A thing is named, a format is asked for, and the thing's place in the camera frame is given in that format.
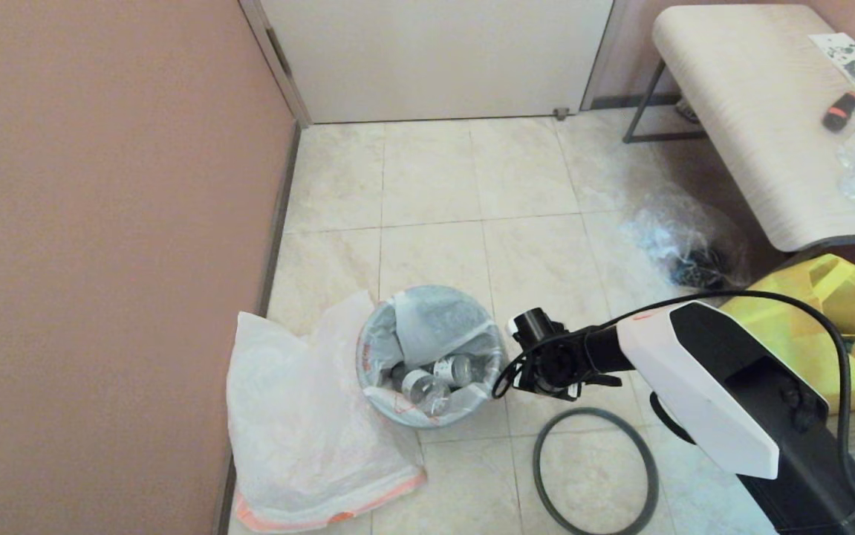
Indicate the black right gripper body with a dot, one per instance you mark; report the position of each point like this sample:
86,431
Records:
568,364

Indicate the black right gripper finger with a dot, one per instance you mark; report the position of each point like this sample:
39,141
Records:
518,371
522,391

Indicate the used translucent trash bag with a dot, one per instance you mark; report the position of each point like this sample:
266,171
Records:
434,319

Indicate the black round trash bin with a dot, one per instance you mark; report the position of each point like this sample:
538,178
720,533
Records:
374,401

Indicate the crumpled clear plastic bag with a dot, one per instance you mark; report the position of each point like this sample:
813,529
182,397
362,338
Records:
665,230

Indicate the white red plastic bag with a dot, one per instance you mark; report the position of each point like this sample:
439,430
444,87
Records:
301,423

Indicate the crushed clear plastic bottle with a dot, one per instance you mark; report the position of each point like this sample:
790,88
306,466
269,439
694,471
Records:
453,369
420,386

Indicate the black tangled object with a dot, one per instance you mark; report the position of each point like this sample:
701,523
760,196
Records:
694,273

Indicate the light wood-grain table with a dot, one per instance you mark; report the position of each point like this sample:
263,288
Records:
754,111

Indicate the white door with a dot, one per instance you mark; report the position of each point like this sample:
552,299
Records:
434,59

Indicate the black orange marker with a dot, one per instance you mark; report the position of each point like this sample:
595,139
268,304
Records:
839,113

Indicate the black and white booklet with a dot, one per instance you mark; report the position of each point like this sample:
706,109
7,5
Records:
847,58

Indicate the black metal table frame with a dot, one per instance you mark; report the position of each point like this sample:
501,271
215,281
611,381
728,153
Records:
642,101

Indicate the grey door frame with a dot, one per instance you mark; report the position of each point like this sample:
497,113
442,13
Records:
286,82

